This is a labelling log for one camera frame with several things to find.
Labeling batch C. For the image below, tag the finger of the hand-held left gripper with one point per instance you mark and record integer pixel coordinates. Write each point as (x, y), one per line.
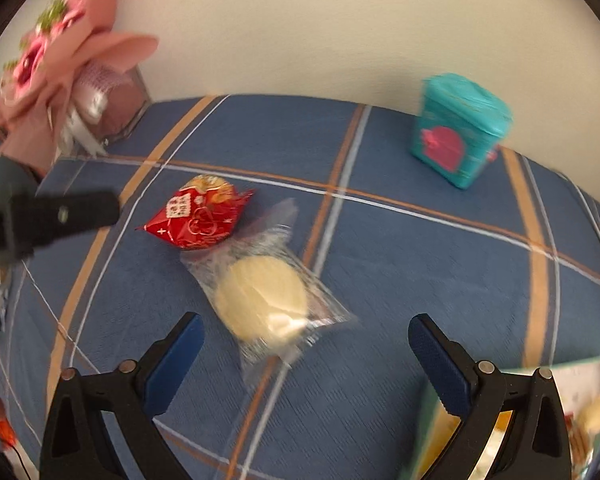
(65, 215)

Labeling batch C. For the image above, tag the jelly cup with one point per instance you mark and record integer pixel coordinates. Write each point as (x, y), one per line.
(595, 410)

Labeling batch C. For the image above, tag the clear box with pink filling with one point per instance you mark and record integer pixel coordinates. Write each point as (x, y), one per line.
(120, 105)

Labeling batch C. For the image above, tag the clear packet with white pastry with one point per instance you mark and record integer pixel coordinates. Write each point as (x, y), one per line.
(260, 295)

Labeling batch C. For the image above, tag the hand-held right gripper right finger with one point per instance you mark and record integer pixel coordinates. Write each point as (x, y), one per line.
(437, 360)

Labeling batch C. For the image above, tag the red heart-print snack packet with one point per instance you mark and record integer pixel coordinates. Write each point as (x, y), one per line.
(195, 220)

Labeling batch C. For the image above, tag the teal shallow cardboard tray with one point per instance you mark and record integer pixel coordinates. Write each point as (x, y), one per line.
(585, 375)

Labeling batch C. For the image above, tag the teal toy chest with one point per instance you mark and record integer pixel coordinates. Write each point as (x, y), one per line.
(455, 130)

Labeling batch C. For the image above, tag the pink flower bouquet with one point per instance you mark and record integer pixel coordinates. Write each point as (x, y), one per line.
(55, 70)

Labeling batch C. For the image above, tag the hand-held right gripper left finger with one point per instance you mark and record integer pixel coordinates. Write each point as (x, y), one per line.
(177, 360)

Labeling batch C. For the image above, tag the blue plaid cloth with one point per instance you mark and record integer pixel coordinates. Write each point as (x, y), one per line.
(405, 270)

